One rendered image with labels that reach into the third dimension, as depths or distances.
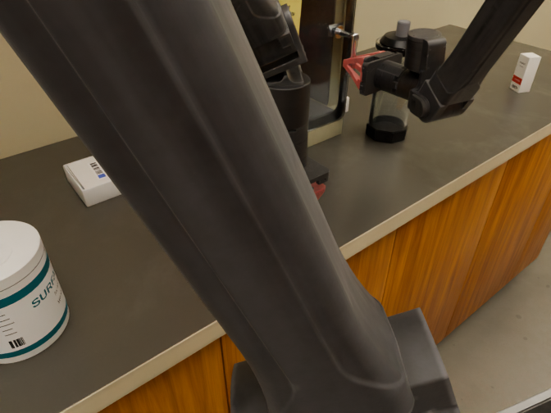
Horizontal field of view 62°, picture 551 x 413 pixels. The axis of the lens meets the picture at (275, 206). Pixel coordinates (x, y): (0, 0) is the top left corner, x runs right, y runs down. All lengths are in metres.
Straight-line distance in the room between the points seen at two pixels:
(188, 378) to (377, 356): 0.64
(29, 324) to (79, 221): 0.30
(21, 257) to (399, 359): 0.52
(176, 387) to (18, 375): 0.24
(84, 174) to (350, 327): 0.87
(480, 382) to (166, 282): 1.37
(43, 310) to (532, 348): 1.76
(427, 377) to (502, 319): 1.90
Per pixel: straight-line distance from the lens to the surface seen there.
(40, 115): 1.24
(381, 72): 0.93
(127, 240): 0.86
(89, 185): 0.96
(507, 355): 2.00
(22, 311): 0.68
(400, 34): 1.08
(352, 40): 0.99
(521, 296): 2.25
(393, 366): 0.20
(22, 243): 0.67
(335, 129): 1.14
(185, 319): 0.71
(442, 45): 0.86
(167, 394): 0.81
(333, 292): 0.16
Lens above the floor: 1.48
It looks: 37 degrees down
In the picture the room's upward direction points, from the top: straight up
